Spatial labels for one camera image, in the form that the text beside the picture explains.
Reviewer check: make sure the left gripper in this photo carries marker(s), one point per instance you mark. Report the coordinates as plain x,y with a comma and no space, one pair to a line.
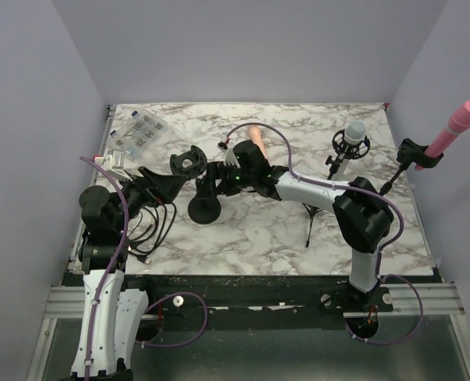
157,188

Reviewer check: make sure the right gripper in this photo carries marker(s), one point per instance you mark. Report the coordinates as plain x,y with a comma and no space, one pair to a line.
228,190

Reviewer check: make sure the black shock mount desk stand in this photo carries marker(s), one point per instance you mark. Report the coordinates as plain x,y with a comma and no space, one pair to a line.
193,164

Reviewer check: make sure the beige microphone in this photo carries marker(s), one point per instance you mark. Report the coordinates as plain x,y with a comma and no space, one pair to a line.
255,135

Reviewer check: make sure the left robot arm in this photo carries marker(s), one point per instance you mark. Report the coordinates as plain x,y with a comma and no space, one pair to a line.
112,312

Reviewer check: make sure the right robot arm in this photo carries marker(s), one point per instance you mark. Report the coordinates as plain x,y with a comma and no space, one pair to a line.
364,220

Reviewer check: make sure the silver white microphone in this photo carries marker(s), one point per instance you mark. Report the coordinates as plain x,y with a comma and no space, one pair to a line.
355,133

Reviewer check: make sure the black clip round base stand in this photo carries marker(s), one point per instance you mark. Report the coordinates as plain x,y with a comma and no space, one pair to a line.
410,153

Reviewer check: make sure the pink microphone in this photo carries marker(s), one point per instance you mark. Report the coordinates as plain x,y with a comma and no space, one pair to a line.
458,123

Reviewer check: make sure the clear plastic parts box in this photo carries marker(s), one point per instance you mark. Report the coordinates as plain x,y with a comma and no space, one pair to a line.
138,133

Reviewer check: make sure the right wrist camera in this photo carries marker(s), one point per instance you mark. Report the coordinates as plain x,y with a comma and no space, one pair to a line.
230,158

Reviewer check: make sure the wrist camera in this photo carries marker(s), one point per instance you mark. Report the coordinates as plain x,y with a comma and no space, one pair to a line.
113,163
230,158

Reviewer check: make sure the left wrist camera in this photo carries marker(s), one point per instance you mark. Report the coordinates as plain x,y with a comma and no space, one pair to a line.
113,163

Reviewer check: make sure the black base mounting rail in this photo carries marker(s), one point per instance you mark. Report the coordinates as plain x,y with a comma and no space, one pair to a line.
261,302

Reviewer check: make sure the black tripod shock mount stand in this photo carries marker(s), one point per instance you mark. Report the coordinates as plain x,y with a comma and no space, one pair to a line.
344,153

